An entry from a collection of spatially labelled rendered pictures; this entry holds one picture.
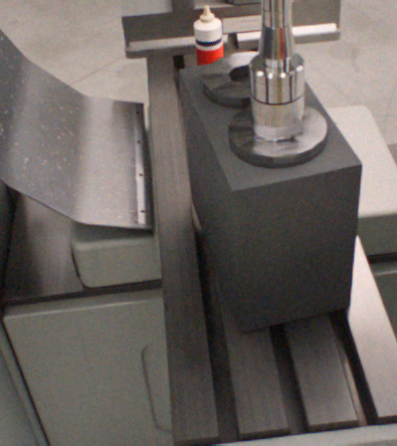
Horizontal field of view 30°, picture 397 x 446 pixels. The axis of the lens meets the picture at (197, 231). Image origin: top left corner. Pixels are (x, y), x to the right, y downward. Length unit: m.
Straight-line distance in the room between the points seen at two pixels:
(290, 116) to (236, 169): 0.06
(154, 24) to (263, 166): 0.60
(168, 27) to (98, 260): 0.40
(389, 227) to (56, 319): 0.51
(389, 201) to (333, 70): 2.01
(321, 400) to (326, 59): 2.52
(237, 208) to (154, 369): 0.64
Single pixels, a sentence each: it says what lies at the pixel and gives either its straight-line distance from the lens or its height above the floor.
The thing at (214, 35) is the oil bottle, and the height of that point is 1.02.
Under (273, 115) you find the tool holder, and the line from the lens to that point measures 0.65.
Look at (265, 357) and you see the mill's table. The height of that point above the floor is 0.95.
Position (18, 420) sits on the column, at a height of 0.52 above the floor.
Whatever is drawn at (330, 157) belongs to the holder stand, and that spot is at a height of 1.14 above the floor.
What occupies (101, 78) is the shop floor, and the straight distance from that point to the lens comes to 3.14.
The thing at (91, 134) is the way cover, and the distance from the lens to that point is 1.16.
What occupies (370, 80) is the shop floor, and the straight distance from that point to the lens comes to 3.01.
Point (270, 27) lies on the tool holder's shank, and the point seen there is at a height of 1.25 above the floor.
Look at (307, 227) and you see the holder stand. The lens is 0.69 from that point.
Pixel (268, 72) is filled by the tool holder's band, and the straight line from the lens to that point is 0.63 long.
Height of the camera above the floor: 1.54
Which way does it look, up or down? 42 degrees down
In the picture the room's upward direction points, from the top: 6 degrees counter-clockwise
